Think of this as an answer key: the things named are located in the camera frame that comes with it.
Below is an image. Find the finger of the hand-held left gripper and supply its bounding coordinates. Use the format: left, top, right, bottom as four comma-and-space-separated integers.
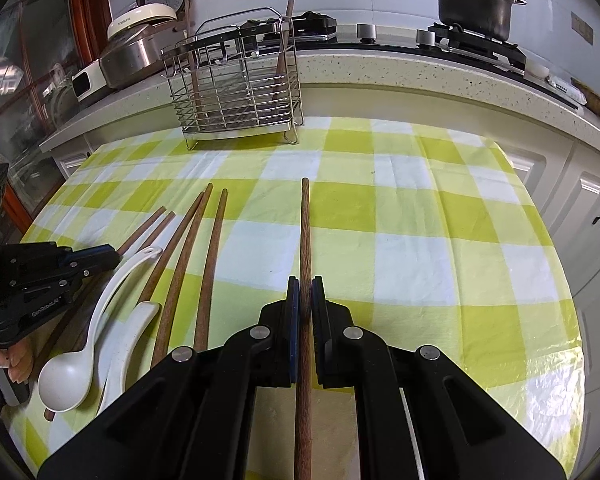
55, 246, 120, 267
55, 263, 117, 288

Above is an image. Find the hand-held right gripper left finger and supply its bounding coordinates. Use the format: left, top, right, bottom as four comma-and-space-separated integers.
36, 276, 301, 480

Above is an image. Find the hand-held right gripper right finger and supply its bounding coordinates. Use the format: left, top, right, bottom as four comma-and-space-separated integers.
310, 276, 567, 480

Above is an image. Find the white ceramic spoon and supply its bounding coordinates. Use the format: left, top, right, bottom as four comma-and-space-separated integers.
36, 246, 164, 414
95, 301, 161, 416

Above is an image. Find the steel wire utensil rack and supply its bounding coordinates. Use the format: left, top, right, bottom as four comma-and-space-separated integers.
161, 7, 305, 151

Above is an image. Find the person's left hand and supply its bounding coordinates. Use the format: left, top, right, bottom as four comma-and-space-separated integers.
0, 337, 34, 385

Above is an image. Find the yellow checkered tablecloth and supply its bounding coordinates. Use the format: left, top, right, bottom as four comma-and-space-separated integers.
0, 116, 586, 480

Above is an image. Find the white small appliance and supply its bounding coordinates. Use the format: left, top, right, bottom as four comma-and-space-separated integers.
71, 60, 112, 102

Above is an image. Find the cream-lidded steel cooker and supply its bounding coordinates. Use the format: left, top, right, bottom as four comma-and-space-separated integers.
100, 2, 186, 90

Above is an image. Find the red-framed glass door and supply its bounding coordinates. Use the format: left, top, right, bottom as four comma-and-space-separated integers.
0, 0, 113, 231

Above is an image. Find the speckled kitchen counter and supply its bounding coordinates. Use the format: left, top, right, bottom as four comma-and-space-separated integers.
39, 52, 600, 171

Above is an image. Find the black glass cooktop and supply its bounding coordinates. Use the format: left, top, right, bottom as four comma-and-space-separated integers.
230, 10, 580, 110

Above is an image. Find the black burner grate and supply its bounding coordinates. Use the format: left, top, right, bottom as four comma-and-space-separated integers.
427, 22, 527, 70
245, 10, 338, 43

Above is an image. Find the white packet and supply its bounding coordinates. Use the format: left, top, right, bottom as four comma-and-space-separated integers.
550, 77, 586, 103

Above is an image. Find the black cooking pot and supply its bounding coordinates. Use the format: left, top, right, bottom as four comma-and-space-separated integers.
415, 0, 527, 42

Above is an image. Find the wall socket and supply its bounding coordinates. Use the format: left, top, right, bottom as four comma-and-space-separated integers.
571, 12, 595, 46

